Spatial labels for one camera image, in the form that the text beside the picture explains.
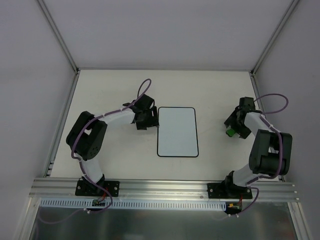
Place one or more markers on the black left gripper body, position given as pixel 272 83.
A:
pixel 148 121

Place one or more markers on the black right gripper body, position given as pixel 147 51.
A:
pixel 236 127

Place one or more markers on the green whiteboard eraser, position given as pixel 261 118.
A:
pixel 230 132

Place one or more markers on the white whiteboard black frame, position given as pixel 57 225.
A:
pixel 177 135

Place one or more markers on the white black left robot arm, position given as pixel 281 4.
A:
pixel 86 137

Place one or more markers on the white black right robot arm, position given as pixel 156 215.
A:
pixel 270 154

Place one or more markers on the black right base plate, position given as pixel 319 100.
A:
pixel 217 191

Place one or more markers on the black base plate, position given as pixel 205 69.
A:
pixel 86 189
pixel 217 191

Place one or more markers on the left aluminium frame post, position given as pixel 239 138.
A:
pixel 57 34

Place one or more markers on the aluminium frame post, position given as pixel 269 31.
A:
pixel 275 34
pixel 57 34

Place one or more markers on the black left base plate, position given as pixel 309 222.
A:
pixel 86 189

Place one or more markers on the white slotted cable duct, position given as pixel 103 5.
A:
pixel 135 204

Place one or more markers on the right aluminium frame post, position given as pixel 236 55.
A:
pixel 275 34

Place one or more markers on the aluminium front rail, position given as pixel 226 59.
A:
pixel 180 190

